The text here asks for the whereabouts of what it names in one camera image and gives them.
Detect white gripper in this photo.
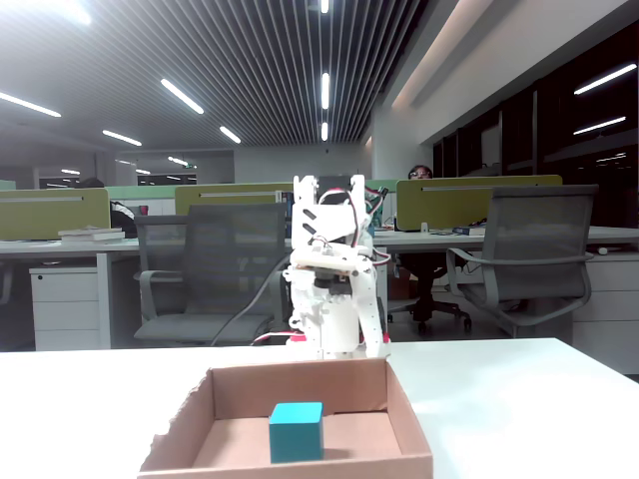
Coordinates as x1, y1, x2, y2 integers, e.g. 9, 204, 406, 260
284, 267, 392, 362

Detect blue cube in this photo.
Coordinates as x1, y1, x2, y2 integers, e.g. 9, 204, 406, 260
268, 401, 325, 465

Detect brown cardboard box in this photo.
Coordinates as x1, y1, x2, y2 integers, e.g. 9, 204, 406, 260
137, 355, 435, 479

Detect olive desk divider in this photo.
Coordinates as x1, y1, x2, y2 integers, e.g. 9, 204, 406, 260
394, 174, 565, 233
174, 183, 296, 218
0, 187, 112, 242

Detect grey mesh office chair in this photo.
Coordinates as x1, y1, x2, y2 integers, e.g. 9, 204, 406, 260
132, 201, 295, 349
445, 184, 601, 341

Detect light green desk divider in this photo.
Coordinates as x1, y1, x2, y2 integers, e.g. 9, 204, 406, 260
105, 184, 197, 218

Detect white drawer cabinet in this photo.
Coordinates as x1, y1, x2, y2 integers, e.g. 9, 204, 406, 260
28, 265, 102, 351
570, 252, 639, 373

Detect dark jacket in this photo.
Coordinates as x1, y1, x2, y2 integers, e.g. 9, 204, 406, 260
109, 199, 139, 239

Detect white office desk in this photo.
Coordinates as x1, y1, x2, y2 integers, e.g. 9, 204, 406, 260
0, 237, 296, 351
370, 226, 639, 261

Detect stack of books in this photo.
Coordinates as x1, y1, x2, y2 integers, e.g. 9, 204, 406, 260
56, 225, 127, 245

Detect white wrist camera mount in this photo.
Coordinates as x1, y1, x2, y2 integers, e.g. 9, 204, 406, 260
290, 247, 375, 296

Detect thin base wire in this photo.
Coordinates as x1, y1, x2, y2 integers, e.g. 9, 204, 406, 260
248, 327, 297, 347

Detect red white black servo wire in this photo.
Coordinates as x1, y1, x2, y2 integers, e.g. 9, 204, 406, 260
318, 186, 393, 266

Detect dark camera cable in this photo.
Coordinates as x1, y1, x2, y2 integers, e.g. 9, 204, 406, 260
210, 255, 294, 348

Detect dark glass window wall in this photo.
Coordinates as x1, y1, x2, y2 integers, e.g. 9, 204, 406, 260
430, 19, 639, 232

